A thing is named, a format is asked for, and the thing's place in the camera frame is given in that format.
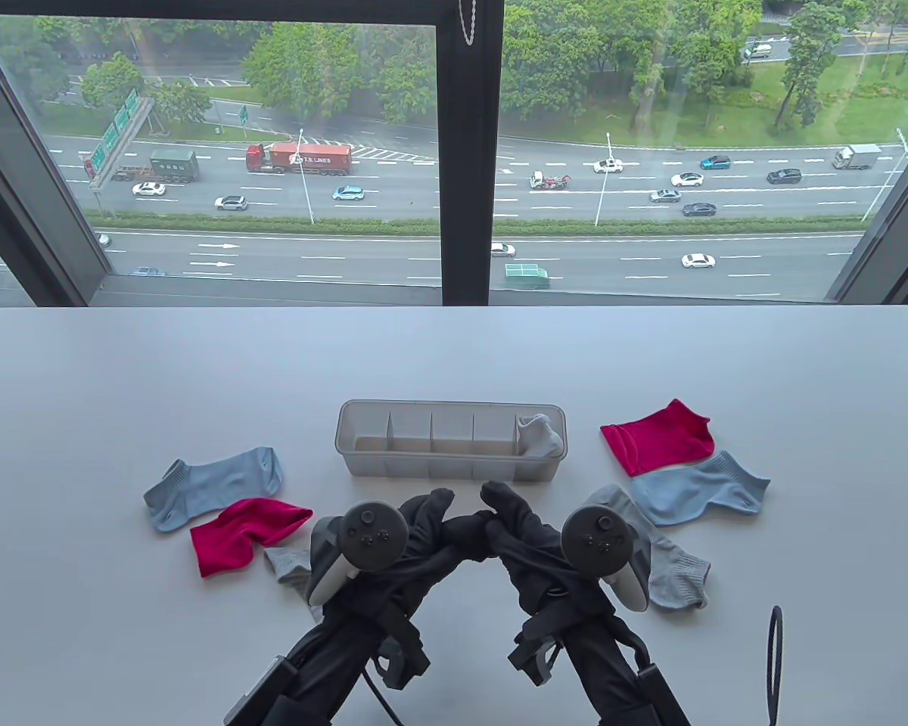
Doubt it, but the person's right forearm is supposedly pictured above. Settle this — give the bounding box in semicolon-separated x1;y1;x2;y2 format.
556;609;678;726

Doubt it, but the dark window frame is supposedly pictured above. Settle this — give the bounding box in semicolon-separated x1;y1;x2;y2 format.
0;0;908;307

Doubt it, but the black box with white label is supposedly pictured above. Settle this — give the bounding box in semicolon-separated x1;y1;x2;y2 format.
634;659;691;726
222;655;297;726

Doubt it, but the red sock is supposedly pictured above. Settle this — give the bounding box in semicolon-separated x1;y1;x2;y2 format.
189;498;313;579
600;399;716;479

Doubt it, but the grey handheld controller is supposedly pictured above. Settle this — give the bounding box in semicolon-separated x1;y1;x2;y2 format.
307;502;409;607
561;506;650;613

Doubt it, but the light blue sock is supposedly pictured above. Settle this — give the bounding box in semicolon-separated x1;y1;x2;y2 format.
143;446;283;533
630;451;771;527

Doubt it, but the person's left hand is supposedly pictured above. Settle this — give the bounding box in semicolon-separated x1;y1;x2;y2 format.
324;487;456;630

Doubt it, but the person's right hand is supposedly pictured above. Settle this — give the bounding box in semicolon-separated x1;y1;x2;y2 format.
480;479;617;619

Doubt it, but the thin black cable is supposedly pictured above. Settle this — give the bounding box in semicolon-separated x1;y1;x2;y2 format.
763;605;785;726
358;665;400;726

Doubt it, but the grey sock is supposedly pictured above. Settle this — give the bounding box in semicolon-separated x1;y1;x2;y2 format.
263;544;313;588
584;484;712;610

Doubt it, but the clear plastic divided organizer box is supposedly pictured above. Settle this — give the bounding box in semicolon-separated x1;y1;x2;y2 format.
335;399;568;482

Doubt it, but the person's left forearm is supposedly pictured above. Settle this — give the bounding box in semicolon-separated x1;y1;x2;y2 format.
257;609;409;726

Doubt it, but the green road sign gantry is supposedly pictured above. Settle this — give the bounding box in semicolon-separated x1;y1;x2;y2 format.
87;89;156;190

